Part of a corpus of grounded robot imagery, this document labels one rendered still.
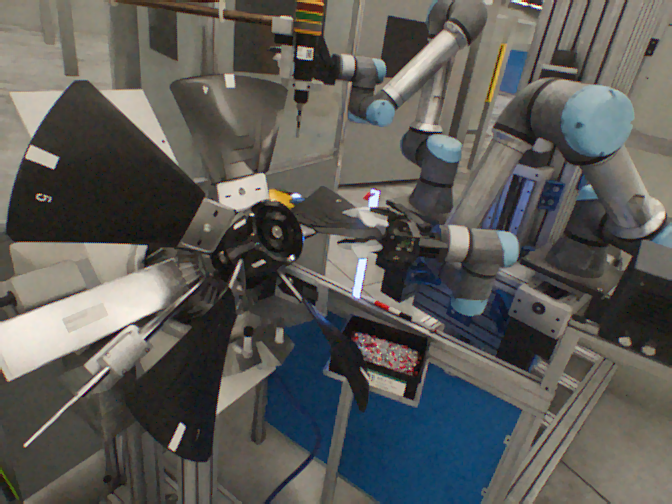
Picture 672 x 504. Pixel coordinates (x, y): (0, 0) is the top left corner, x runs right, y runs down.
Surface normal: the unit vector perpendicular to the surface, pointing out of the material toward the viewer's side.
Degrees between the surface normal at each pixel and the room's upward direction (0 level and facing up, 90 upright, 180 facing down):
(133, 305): 50
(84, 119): 71
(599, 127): 85
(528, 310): 90
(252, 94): 38
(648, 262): 15
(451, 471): 90
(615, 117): 85
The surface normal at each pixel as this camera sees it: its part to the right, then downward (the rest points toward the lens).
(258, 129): 0.13, -0.38
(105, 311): 0.72, -0.29
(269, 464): 0.14, -0.89
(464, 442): -0.56, 0.30
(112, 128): 0.56, 0.15
